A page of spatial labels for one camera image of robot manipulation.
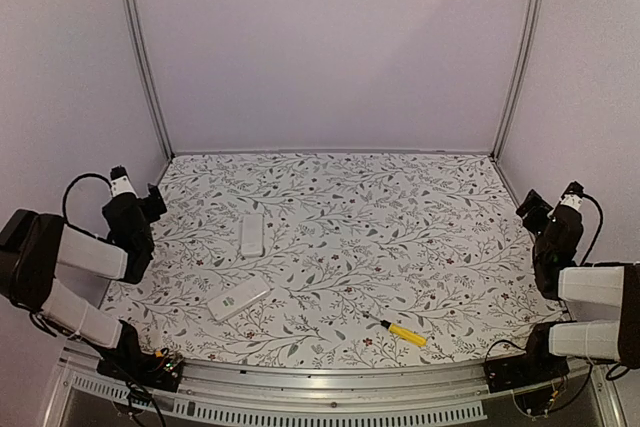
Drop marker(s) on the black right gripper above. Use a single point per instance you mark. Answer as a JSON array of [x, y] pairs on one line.
[[534, 200]]

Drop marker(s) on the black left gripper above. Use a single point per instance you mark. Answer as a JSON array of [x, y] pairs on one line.
[[155, 203]]

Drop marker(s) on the white remote control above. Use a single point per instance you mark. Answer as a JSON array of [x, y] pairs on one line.
[[252, 235]]

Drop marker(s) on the yellow handled screwdriver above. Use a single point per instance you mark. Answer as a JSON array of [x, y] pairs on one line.
[[398, 331]]

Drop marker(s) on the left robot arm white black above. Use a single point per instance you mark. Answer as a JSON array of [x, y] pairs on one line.
[[36, 246]]

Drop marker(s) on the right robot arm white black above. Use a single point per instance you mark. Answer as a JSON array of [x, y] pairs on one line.
[[559, 277]]

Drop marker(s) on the white remote with green logo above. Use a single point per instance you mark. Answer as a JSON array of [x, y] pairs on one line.
[[234, 300]]

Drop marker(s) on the floral patterned table mat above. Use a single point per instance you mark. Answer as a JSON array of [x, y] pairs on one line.
[[428, 242]]

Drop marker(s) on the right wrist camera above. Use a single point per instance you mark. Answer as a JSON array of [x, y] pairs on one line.
[[573, 196]]

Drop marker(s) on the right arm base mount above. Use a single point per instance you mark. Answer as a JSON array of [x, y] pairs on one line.
[[521, 371]]

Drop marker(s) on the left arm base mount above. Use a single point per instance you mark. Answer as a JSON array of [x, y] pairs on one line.
[[157, 371]]

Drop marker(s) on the front aluminium rail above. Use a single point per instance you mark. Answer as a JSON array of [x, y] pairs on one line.
[[218, 394]]

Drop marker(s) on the right aluminium frame post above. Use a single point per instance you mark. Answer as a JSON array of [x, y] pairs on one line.
[[525, 46]]

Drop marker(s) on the aluminium frame post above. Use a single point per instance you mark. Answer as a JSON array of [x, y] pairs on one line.
[[525, 46], [143, 64]]

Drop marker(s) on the left aluminium frame post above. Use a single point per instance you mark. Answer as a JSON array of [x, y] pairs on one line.
[[143, 64]]

